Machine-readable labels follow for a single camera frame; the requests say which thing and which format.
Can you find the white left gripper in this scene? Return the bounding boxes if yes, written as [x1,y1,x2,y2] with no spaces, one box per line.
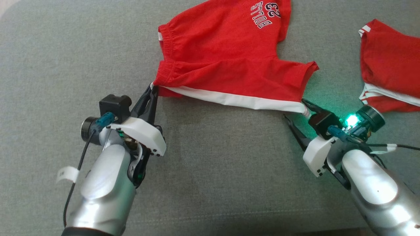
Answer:
[110,85,166,156]

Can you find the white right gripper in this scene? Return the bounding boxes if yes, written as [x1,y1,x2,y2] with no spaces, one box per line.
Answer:
[284,99,337,178]

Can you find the red shorts white trim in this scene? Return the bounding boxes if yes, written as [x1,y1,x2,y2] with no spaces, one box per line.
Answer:
[153,0,319,114]

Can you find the red Bulls jersey white sleeves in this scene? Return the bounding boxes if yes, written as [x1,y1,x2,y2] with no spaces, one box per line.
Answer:
[358,18,420,113]

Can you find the large grey sofa chaise cushion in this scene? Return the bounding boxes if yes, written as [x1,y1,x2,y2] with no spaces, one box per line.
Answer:
[0,0,420,236]

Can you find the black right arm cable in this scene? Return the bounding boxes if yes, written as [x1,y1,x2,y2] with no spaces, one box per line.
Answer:
[326,126,420,154]

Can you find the white right cable tag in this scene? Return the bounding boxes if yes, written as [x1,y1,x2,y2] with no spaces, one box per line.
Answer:
[371,143,398,155]

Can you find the white cable tag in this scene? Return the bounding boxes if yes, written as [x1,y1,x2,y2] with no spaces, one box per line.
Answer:
[56,166,79,183]
[371,143,398,155]

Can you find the white left cable tag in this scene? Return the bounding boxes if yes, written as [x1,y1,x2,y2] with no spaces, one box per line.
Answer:
[56,166,79,183]

